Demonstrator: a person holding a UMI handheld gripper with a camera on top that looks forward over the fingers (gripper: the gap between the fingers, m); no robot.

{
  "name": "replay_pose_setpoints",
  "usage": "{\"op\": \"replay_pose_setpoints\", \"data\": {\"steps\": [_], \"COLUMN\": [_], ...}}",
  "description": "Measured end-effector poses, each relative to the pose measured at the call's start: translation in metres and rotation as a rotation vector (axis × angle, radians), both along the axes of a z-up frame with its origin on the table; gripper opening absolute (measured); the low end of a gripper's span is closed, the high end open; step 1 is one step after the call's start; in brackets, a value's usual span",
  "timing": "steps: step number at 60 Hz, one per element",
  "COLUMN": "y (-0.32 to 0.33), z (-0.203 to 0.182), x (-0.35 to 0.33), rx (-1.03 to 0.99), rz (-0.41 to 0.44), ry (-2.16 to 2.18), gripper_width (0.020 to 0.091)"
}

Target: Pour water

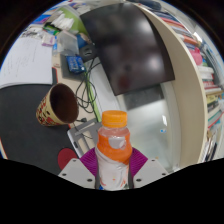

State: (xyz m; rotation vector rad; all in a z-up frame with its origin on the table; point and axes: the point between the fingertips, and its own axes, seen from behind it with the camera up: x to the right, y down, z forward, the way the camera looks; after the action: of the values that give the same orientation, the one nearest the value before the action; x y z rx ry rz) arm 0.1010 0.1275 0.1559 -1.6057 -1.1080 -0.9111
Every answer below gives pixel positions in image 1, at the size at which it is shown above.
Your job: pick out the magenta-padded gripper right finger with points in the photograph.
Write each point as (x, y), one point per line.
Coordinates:
(150, 171)

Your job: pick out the white paper sheet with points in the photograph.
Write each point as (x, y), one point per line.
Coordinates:
(25, 63)

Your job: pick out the orange-capped drink bottle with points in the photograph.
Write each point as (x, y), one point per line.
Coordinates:
(113, 150)

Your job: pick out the flat round red coaster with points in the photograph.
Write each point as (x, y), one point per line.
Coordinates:
(66, 158)

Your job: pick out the clear plastic box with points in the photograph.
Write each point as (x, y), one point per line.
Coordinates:
(66, 42)

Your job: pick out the black computer monitor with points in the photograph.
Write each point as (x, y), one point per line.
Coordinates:
(130, 46)

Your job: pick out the black desk mat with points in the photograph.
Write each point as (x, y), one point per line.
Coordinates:
(23, 126)

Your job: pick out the grey metal laptop stand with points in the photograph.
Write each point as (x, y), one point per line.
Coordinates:
(80, 136)

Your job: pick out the floral patterned ceramic mug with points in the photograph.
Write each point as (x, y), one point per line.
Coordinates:
(50, 106)

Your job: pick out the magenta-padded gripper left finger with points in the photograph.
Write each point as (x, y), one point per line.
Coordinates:
(77, 173)

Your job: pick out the small blue device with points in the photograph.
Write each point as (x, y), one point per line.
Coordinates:
(75, 64)

